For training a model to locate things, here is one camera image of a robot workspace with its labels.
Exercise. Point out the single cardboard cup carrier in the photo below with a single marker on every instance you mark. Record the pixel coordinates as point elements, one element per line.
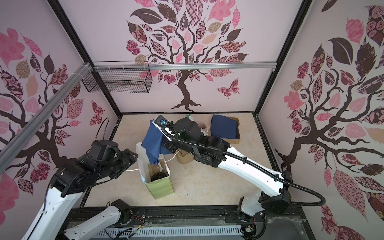
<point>160,167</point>

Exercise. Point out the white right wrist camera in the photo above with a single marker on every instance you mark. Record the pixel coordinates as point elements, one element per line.
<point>164,126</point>

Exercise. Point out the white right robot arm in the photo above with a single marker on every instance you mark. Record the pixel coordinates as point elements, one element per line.
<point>273,195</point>

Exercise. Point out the brown cardboard napkin box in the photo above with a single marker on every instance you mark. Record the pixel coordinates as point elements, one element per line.
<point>234,132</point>

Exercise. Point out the aluminium rail left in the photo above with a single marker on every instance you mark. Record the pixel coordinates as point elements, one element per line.
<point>13,148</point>

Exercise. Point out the white paper takeout bag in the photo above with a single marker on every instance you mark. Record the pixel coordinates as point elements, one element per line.
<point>159,188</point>

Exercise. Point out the black cup lid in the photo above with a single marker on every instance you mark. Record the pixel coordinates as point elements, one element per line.
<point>158,176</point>

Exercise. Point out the aluminium rail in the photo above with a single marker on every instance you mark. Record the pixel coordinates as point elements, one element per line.
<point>199,66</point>
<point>13,148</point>

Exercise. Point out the aluminium rail back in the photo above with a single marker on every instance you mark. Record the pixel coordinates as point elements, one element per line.
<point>199,66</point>

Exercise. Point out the pink bucket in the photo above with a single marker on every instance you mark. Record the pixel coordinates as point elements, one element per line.
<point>206,130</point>

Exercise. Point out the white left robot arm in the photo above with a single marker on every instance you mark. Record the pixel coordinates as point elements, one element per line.
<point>68,184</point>

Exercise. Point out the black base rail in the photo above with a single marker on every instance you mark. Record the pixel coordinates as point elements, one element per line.
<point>262,226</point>

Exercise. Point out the white slotted cable duct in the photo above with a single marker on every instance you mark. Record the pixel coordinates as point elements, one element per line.
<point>167,232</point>

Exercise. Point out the black wire basket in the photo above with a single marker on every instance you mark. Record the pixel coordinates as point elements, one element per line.
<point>119,77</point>

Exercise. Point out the blue napkin stack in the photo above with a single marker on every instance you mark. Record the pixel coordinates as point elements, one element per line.
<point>224,126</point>

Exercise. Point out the single blue napkin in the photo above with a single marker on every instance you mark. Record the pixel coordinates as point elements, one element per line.
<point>154,144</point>

